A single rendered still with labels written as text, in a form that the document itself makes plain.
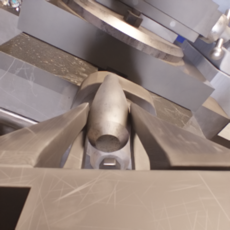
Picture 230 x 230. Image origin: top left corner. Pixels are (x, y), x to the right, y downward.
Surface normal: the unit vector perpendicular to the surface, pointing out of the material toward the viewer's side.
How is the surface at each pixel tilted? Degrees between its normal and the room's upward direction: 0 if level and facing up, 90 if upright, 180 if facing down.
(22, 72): 90
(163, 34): 90
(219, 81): 90
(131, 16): 90
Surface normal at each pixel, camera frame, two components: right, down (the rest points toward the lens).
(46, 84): 0.00, 0.56
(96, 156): -0.47, 0.09
